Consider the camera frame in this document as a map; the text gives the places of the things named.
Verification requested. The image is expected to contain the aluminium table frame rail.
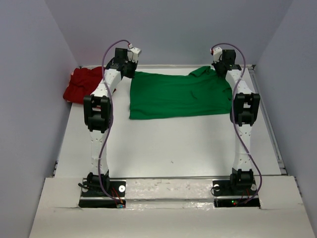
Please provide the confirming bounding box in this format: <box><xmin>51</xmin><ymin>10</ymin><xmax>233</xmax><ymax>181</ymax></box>
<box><xmin>51</xmin><ymin>64</ymin><xmax>288</xmax><ymax>179</ymax></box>

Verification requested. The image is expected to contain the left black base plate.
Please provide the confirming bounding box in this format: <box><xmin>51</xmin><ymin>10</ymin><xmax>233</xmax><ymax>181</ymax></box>
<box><xmin>78</xmin><ymin>179</ymin><xmax>126</xmax><ymax>209</ymax></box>

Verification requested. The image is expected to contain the red t-shirt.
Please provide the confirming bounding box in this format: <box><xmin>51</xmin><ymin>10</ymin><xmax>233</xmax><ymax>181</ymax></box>
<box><xmin>63</xmin><ymin>66</ymin><xmax>102</xmax><ymax>104</ymax></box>

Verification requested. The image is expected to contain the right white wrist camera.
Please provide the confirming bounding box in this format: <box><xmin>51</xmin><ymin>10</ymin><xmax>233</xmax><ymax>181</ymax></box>
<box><xmin>210</xmin><ymin>47</ymin><xmax>222</xmax><ymax>63</ymax></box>

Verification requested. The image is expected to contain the green t-shirt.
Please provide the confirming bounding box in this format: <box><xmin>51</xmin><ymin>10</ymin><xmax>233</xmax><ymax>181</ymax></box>
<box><xmin>129</xmin><ymin>66</ymin><xmax>232</xmax><ymax>120</ymax></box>

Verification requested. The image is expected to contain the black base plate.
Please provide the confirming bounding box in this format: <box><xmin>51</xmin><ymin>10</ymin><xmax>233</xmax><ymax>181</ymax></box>
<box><xmin>78</xmin><ymin>179</ymin><xmax>126</xmax><ymax>209</ymax></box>
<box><xmin>211</xmin><ymin>179</ymin><xmax>260</xmax><ymax>208</ymax></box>

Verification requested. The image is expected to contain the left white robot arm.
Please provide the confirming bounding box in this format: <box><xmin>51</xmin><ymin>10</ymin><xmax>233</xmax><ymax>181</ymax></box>
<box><xmin>83</xmin><ymin>44</ymin><xmax>142</xmax><ymax>196</ymax></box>

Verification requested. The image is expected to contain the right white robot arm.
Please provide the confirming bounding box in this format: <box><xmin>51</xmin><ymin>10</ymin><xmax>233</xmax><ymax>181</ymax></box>
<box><xmin>211</xmin><ymin>47</ymin><xmax>261</xmax><ymax>196</ymax></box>

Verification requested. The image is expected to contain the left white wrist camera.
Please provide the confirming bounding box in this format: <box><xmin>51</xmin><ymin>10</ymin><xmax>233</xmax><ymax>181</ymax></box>
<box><xmin>127</xmin><ymin>47</ymin><xmax>142</xmax><ymax>63</ymax></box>

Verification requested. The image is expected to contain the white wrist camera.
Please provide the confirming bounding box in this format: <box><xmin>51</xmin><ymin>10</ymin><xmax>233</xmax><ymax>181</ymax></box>
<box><xmin>210</xmin><ymin>47</ymin><xmax>222</xmax><ymax>63</ymax></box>
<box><xmin>127</xmin><ymin>47</ymin><xmax>142</xmax><ymax>63</ymax></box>

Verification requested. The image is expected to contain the white front cover board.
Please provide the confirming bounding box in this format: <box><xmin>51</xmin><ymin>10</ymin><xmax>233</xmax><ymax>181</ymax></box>
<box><xmin>30</xmin><ymin>176</ymin><xmax>314</xmax><ymax>238</ymax></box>

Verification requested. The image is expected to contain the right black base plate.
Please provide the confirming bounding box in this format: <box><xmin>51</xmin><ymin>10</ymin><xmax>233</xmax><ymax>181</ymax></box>
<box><xmin>211</xmin><ymin>179</ymin><xmax>260</xmax><ymax>208</ymax></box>

